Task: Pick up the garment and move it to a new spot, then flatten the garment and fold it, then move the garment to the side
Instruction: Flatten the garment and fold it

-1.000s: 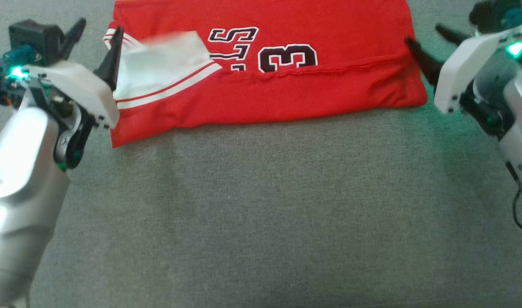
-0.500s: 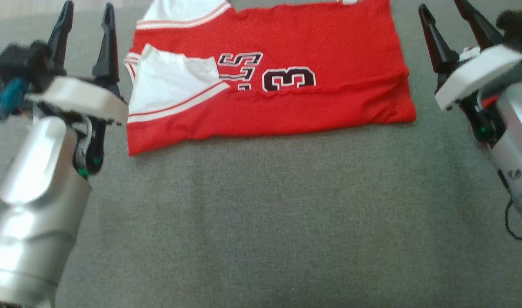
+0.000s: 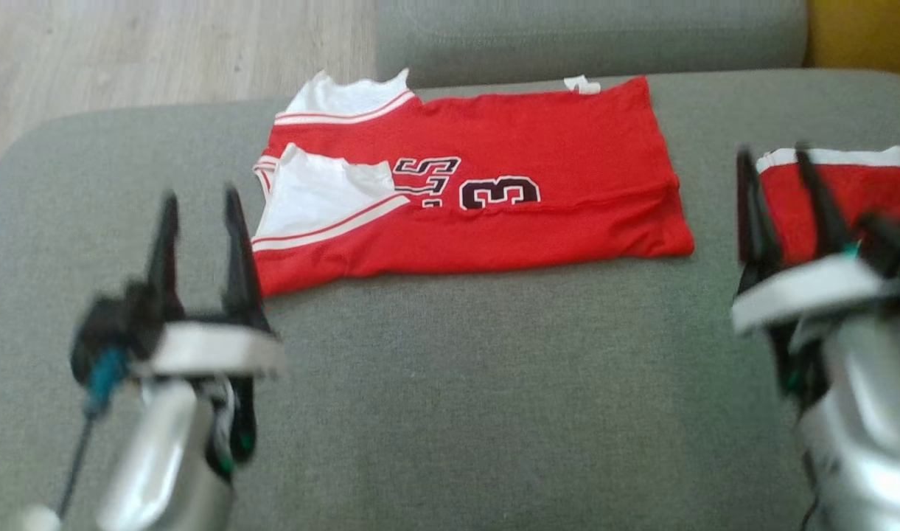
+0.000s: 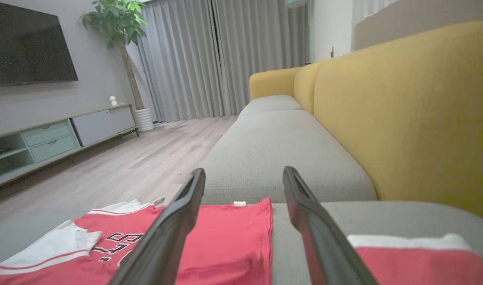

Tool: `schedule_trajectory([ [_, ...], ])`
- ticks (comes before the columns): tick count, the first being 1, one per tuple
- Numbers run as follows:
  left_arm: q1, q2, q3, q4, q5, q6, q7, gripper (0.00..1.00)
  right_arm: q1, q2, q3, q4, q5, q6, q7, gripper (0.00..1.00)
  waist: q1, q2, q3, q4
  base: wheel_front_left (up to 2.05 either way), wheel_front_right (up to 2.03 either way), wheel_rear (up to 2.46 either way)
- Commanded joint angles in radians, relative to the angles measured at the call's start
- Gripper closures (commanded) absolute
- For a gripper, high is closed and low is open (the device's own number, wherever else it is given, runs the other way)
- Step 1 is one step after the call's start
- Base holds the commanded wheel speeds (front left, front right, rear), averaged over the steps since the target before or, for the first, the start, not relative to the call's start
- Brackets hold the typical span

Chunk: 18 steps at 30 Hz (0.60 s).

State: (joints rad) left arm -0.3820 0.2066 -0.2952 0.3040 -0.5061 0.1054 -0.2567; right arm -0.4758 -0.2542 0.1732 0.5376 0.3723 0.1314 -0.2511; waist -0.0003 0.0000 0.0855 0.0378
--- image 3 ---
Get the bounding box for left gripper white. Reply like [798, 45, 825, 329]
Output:
[136, 186, 285, 380]

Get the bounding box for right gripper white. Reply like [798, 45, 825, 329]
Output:
[730, 147, 900, 337]

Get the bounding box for red basketball shorts white stripe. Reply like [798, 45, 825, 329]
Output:
[756, 145, 900, 268]

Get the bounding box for red basketball jersey white trim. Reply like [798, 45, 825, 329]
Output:
[251, 68, 696, 299]

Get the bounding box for wide yellow sofa back cushion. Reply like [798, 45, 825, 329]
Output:
[806, 0, 900, 79]

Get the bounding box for long grey sofa seat cushion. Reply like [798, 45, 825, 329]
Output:
[376, 0, 810, 90]

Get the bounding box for large grey sofa ottoman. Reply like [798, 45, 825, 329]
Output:
[0, 69, 900, 531]

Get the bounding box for blue left cable connector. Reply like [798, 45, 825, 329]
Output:
[84, 347, 130, 418]

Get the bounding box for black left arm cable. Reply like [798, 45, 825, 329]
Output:
[55, 413, 97, 518]

